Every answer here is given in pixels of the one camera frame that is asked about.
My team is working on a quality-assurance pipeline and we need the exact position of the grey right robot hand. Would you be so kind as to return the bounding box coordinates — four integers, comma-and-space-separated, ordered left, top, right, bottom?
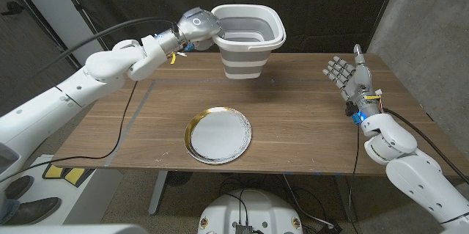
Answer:
322, 43, 383, 118

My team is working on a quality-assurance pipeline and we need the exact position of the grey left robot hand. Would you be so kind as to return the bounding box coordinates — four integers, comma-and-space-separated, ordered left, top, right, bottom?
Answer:
177, 7, 223, 51

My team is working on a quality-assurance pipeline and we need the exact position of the white grey collapsible bucket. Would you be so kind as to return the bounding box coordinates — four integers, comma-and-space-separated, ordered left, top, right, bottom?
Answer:
211, 4, 287, 80

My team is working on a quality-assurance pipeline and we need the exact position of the white plate with gold rim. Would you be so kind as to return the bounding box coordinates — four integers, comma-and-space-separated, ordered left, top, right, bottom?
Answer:
183, 106, 253, 165

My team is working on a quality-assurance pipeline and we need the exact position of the black backdrop stand pole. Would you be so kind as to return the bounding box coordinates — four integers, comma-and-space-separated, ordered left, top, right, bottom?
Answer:
51, 0, 111, 51
366, 0, 404, 54

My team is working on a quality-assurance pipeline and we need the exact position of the black backdrop curtain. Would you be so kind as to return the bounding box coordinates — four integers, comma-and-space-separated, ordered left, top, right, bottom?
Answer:
54, 0, 404, 72

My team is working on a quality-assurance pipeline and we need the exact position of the grey table leg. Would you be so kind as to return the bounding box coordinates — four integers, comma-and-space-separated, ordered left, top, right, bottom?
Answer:
333, 175, 358, 223
148, 170, 169, 216

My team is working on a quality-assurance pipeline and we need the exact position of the black power adapter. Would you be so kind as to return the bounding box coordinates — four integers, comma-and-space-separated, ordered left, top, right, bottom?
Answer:
317, 221, 344, 234

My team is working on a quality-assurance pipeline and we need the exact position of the white robot torso base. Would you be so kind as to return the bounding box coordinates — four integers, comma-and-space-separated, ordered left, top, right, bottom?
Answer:
197, 189, 304, 234

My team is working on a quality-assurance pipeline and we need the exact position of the grey module on torso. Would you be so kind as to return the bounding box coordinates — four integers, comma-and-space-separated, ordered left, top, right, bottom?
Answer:
234, 223, 254, 234

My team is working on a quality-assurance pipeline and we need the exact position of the white floor platform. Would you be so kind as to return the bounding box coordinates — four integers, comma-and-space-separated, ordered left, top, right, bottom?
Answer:
5, 154, 124, 226

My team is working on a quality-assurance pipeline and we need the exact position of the yellow black foot pedal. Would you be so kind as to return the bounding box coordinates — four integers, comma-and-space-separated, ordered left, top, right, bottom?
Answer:
64, 167, 95, 187
43, 164, 67, 180

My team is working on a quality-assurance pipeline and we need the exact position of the white robot chest edge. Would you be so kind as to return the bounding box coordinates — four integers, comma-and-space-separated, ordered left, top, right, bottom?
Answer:
0, 224, 149, 234

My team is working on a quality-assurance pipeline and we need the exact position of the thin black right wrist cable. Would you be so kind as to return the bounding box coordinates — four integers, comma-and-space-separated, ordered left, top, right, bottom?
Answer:
347, 123, 362, 224

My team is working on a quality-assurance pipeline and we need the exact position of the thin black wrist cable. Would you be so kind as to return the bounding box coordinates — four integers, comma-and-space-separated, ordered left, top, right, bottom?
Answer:
347, 123, 362, 224
0, 79, 139, 183

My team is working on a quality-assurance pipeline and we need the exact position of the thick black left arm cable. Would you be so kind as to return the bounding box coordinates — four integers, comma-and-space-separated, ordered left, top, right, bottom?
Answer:
25, 16, 180, 84

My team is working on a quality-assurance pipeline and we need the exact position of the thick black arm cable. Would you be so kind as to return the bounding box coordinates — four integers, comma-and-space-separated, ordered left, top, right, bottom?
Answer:
383, 107, 469, 186
25, 16, 180, 84

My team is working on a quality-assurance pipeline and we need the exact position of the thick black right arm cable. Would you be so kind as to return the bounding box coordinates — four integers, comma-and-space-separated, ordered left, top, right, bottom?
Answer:
383, 107, 469, 186

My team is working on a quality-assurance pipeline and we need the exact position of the thin black left wrist cable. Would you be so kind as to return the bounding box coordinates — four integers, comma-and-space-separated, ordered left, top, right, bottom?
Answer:
0, 79, 139, 183

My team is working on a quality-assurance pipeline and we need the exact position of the white floor cable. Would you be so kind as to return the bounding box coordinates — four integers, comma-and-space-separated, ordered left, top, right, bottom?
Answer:
281, 173, 334, 227

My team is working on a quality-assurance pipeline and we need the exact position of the dark door handle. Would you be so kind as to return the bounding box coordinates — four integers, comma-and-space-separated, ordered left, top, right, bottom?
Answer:
0, 1, 25, 17

